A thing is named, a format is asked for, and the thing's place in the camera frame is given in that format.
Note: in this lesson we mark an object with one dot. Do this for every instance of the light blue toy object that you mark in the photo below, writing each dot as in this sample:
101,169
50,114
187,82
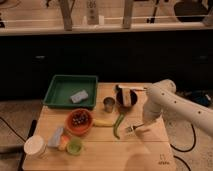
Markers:
55,138

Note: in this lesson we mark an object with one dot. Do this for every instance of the dark cabinet front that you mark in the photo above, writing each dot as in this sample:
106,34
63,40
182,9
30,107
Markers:
28,63

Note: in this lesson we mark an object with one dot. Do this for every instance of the green plastic tray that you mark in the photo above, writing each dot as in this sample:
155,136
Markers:
63,87

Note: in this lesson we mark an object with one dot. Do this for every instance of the silver metal fork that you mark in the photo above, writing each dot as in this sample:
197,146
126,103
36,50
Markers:
132,128

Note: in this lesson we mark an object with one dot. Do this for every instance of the blue-grey sponge block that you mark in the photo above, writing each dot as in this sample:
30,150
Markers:
79,96

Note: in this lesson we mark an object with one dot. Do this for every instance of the wooden block in bowl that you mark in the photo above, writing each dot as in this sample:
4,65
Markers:
126,97

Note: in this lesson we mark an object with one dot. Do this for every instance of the orange toy food piece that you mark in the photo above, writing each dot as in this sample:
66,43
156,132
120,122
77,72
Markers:
63,142

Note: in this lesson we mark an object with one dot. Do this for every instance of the green chili pepper toy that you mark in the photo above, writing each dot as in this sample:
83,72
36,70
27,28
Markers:
116,125

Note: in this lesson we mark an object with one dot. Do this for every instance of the orange bowl with berries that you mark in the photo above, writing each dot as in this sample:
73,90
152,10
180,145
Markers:
79,122

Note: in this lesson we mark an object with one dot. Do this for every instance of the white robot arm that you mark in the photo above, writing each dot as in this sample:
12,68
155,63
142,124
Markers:
162,95

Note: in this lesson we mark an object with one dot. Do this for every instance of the blue object on floor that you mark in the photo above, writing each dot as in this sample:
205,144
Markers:
201,98

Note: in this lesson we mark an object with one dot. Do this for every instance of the small green cup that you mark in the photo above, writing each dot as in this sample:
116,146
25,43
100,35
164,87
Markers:
74,146

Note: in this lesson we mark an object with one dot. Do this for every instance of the small metal cup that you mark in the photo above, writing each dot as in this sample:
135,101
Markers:
109,104

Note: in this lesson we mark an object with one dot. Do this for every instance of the yellow banana toy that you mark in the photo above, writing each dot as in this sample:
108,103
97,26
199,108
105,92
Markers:
102,123

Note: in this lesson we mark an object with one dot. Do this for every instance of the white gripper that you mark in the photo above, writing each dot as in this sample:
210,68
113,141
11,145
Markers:
150,117

